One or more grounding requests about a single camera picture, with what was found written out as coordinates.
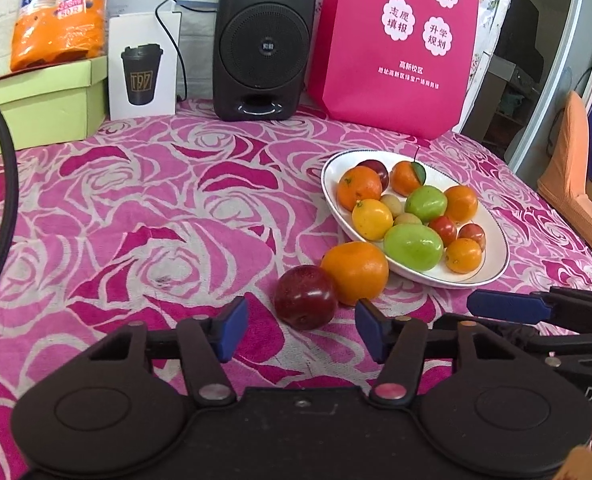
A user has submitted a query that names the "orange pack of paper cups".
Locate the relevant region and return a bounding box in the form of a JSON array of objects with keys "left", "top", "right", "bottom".
[{"left": 10, "top": 0, "right": 109, "bottom": 72}]

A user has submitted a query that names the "orange covered chair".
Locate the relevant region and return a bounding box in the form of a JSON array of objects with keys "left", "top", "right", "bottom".
[{"left": 536, "top": 90, "right": 592, "bottom": 256}]

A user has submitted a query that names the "small red green apple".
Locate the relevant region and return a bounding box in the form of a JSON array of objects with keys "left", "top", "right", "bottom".
[{"left": 427, "top": 215, "right": 458, "bottom": 248}]

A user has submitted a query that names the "orange with green leaf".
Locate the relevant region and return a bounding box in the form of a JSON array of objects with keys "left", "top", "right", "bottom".
[{"left": 390, "top": 147, "right": 427, "bottom": 197}]

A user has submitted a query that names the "yellowish orange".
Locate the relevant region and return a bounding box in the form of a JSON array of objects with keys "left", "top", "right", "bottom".
[{"left": 352, "top": 199, "right": 394, "bottom": 242}]

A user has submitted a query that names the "pink sign with Chinese text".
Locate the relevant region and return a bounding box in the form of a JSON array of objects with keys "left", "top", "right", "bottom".
[{"left": 308, "top": 0, "right": 482, "bottom": 140}]

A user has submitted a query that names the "black speaker cable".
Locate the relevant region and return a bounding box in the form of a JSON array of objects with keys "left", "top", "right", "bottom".
[{"left": 155, "top": 0, "right": 187, "bottom": 104}]

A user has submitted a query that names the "black speaker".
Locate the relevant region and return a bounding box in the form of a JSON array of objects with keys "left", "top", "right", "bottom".
[{"left": 212, "top": 0, "right": 318, "bottom": 122}]

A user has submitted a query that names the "white box with cup print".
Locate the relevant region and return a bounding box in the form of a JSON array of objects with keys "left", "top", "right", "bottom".
[{"left": 108, "top": 10, "right": 181, "bottom": 121}]

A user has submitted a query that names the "white plate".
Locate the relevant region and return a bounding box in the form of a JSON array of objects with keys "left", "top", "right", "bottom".
[{"left": 321, "top": 149, "right": 511, "bottom": 289}]

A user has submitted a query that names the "white door frame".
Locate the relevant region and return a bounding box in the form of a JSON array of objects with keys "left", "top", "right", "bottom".
[{"left": 501, "top": 0, "right": 592, "bottom": 177}]

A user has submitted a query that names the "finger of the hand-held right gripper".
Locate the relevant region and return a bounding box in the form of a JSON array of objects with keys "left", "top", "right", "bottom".
[
  {"left": 433, "top": 312, "right": 583, "bottom": 369},
  {"left": 467, "top": 286, "right": 592, "bottom": 333}
]

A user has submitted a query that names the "dark red plum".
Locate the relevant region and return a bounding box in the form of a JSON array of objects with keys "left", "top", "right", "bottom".
[
  {"left": 357, "top": 159, "right": 391, "bottom": 192},
  {"left": 274, "top": 265, "right": 340, "bottom": 331}
]

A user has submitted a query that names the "small orange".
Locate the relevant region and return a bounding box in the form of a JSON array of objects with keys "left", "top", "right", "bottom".
[{"left": 444, "top": 237, "right": 483, "bottom": 274}]

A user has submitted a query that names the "large orange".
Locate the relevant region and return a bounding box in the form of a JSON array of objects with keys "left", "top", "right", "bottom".
[{"left": 443, "top": 185, "right": 479, "bottom": 223}]

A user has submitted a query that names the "person's right hand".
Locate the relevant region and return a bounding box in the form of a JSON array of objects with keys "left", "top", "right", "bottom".
[{"left": 561, "top": 417, "right": 592, "bottom": 480}]

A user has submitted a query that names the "pink floral tablecloth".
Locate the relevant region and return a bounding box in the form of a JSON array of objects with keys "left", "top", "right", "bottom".
[{"left": 0, "top": 97, "right": 592, "bottom": 480}]

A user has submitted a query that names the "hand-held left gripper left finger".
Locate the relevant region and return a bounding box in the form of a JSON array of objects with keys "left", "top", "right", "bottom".
[{"left": 76, "top": 296, "right": 250, "bottom": 407}]

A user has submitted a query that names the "light green shoebox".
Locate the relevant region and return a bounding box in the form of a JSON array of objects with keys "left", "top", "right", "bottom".
[{"left": 0, "top": 55, "right": 110, "bottom": 160}]

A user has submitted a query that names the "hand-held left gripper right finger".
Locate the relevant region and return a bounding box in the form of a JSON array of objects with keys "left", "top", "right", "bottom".
[{"left": 354, "top": 299, "right": 527, "bottom": 407}]

